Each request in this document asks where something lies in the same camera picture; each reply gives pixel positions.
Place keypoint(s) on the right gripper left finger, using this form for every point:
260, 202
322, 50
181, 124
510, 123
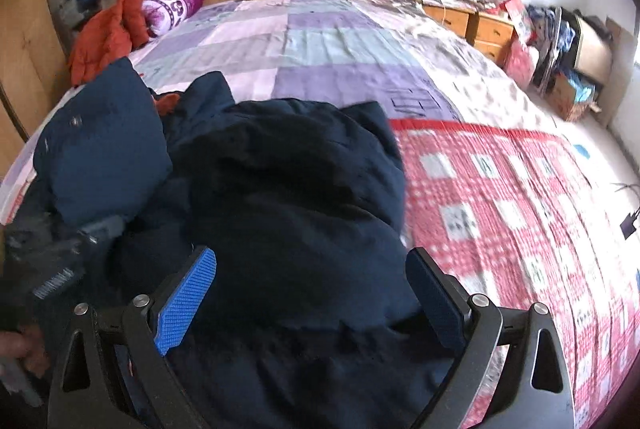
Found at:
111, 370

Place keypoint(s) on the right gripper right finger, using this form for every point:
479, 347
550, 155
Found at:
533, 389

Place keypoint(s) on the navy blue padded coat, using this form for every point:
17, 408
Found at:
310, 321

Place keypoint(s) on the pile of clothes and bags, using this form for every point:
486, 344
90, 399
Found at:
553, 32

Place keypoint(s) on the person's left hand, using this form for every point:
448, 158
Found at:
27, 346

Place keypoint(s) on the red checkered quilt mat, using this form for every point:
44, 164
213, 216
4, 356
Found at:
511, 215

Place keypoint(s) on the wooden wardrobe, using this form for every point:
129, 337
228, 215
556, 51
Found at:
33, 72

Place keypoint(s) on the orange red down jacket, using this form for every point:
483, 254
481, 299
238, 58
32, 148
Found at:
108, 36

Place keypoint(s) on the purple white patterned pillow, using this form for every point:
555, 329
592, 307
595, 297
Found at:
162, 16

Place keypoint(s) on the pink plastic bag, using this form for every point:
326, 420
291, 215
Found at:
521, 63

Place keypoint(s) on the cardboard box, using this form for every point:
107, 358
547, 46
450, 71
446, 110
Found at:
593, 56

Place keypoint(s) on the purple patchwork bed sheet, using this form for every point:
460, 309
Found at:
341, 52

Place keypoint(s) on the wooden nightstand drawers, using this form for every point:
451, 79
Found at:
487, 33

